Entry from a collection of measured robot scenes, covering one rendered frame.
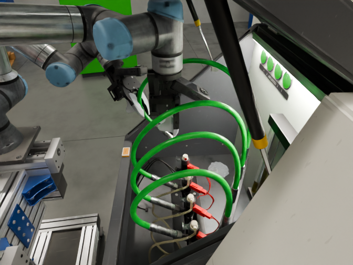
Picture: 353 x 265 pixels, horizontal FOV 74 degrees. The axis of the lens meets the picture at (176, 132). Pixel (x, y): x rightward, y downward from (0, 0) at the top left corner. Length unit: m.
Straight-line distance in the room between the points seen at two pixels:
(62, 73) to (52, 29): 0.25
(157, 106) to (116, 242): 0.45
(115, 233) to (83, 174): 1.60
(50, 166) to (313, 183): 1.00
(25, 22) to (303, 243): 0.55
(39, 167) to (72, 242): 0.75
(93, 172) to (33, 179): 1.25
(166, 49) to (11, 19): 0.29
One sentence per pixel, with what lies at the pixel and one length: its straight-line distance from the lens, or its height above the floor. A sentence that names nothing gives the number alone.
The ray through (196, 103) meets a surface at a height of 1.38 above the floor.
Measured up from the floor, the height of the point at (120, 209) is 0.95.
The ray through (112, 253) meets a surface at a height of 0.95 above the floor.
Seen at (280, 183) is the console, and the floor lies 1.44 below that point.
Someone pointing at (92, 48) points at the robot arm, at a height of 1.40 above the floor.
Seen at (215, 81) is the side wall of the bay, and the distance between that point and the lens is 0.98.
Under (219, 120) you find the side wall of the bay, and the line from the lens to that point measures 1.09.
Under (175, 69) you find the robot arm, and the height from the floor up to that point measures 1.44.
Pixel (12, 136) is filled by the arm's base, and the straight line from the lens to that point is 1.12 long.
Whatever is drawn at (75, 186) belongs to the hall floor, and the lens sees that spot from 2.31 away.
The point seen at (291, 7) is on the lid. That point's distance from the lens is 0.21.
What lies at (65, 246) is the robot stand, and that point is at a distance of 1.76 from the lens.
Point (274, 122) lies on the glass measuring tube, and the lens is 0.70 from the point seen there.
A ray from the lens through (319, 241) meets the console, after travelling 0.27.
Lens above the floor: 1.66
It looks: 38 degrees down
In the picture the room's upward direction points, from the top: straight up
